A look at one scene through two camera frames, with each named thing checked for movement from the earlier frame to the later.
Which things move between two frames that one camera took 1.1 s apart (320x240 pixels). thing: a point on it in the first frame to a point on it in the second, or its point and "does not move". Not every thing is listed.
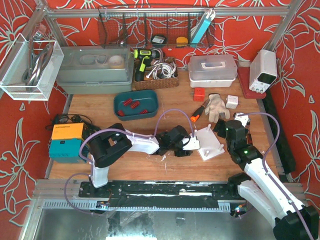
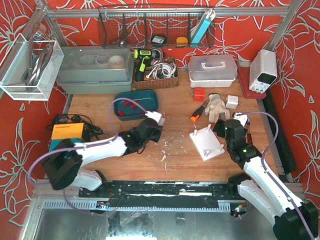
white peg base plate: x=210 y=146 does not move
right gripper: x=222 y=127 does not move
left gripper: x=180 y=146 to x=155 y=131
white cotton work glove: x=216 y=106 does not move
